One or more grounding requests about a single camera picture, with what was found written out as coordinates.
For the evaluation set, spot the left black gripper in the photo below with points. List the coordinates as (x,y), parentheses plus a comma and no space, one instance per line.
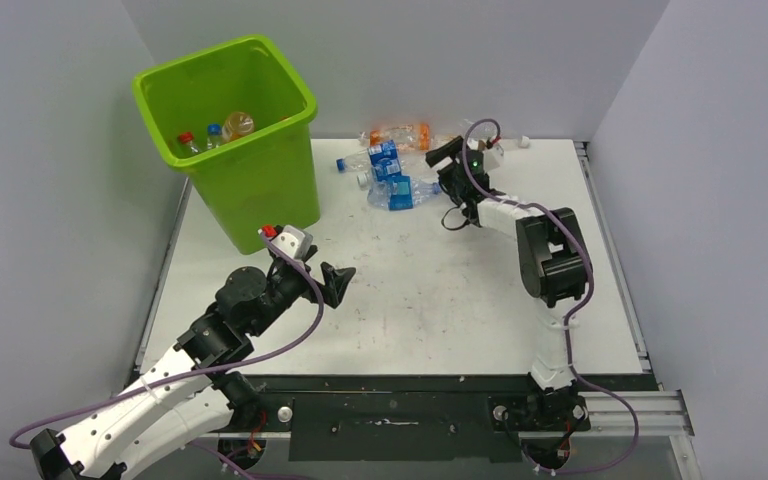
(334,280)

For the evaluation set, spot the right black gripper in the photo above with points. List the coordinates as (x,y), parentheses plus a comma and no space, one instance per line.
(441,154)

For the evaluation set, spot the crushed blue label bottle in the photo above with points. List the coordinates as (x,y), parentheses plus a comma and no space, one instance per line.
(401,192)

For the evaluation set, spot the blue label clear bottle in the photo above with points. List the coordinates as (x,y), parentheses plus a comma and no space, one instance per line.
(383,160)

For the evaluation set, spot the orange bottle barcode label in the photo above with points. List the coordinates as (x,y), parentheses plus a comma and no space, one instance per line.
(237,125)

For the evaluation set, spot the green plastic bin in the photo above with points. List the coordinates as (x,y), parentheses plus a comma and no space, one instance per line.
(266,177)

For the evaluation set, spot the Pepsi bottle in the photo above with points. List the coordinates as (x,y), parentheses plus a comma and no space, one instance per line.
(214,136)

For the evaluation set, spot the red label clear bottle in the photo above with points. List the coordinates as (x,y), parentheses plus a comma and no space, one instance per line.
(188,144)

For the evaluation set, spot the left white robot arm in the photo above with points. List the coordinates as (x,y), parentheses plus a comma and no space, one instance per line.
(196,387)

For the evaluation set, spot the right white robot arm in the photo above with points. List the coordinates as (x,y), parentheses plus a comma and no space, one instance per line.
(550,267)

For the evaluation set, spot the clear white-cap bottle rear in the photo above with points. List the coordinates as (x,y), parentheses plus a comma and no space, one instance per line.
(487,131)

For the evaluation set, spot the orange label bottle rear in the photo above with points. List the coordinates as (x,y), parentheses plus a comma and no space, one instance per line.
(407,137)

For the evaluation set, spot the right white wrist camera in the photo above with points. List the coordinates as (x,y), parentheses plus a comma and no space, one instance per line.
(493,154)

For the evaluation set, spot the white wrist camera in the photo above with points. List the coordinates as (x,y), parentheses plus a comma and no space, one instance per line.
(293,242)
(493,154)

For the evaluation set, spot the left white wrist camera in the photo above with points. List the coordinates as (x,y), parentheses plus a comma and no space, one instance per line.
(293,242)

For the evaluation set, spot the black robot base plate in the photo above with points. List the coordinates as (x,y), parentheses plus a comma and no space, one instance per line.
(382,418)

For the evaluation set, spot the aluminium frame rail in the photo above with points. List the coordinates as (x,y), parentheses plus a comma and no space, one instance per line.
(659,413)

